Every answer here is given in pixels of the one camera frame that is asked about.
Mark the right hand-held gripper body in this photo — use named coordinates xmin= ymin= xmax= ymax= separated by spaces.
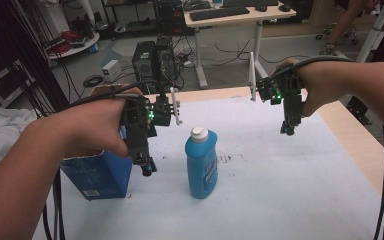
xmin=249 ymin=51 xmax=305 ymax=125

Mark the person's right hand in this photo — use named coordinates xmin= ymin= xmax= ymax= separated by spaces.
xmin=277 ymin=57 xmax=348 ymax=118

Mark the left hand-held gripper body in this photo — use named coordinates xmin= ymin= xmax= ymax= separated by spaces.
xmin=121 ymin=87 xmax=183 ymax=159

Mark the person's left hand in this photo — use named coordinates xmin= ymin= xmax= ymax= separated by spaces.
xmin=51 ymin=87 xmax=144 ymax=160

